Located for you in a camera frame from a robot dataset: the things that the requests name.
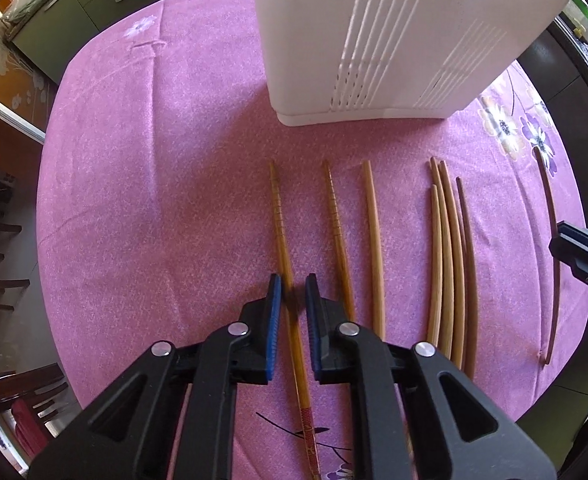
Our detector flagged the dark chair with red cushion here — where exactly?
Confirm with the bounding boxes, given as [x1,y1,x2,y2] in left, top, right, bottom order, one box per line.
[0,362,70,461]

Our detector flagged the plain light wooden chopstick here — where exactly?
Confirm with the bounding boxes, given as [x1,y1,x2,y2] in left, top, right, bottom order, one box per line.
[439,160,465,370]
[363,160,387,342]
[429,157,455,358]
[426,185,444,347]

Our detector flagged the black cabinet front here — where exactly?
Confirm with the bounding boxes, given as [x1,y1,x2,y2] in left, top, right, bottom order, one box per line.
[518,22,588,107]

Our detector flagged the purple floral tablecloth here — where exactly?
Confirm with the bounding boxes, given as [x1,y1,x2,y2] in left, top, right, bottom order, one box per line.
[36,0,588,480]

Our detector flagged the green base cabinets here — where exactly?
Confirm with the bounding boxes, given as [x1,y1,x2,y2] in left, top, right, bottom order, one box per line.
[9,0,215,83]

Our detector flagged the white plastic utensil holder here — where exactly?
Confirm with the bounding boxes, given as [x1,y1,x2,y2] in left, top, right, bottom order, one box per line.
[248,0,579,128]

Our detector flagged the patterned glass sliding door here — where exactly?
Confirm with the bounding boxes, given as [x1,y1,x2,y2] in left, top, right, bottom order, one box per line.
[0,15,57,146]

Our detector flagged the carved brown chopstick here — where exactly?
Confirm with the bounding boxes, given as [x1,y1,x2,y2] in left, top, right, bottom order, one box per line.
[269,160,322,480]
[322,159,359,323]

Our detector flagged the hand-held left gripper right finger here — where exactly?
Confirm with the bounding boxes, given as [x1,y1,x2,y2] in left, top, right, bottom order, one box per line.
[305,274,559,480]

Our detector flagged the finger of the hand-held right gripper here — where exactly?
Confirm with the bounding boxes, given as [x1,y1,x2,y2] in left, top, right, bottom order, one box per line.
[548,220,588,311]

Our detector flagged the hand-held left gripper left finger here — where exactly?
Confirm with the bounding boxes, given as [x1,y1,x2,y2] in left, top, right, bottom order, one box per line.
[26,273,285,480]

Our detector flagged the dark brown chopstick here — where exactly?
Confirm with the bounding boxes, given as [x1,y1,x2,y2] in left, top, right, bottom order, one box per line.
[455,177,477,380]
[534,146,562,365]

